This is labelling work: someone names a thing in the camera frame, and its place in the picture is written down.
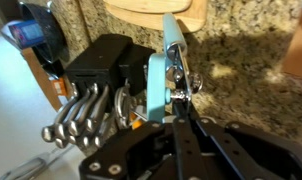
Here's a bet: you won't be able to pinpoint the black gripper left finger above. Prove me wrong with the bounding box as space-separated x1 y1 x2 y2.
78 101 205 180

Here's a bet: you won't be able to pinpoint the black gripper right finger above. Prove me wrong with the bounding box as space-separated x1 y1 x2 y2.
186 103 302 180

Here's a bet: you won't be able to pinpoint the teal handled can opener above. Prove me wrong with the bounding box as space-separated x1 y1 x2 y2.
146 12 204 124

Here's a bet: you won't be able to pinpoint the steel kitchen scissors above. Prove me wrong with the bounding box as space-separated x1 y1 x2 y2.
114 84 139 129

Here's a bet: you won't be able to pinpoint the black knife block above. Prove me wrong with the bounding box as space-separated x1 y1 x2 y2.
64 33 157 113

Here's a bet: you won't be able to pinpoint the brown wooden board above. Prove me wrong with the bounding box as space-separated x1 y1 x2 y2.
20 46 74 113

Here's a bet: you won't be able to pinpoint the large wooden cutting board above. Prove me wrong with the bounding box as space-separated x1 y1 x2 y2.
104 0 209 34

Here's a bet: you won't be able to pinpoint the dark blue pan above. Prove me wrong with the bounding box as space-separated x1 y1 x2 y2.
19 1 67 64

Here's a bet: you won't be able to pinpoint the small wooden cutting board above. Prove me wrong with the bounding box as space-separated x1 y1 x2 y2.
112 0 194 14

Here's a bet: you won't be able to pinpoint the blue container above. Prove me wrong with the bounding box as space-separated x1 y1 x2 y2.
8 19 46 48

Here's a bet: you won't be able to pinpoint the orange handled utensil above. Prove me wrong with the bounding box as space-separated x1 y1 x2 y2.
130 112 143 130

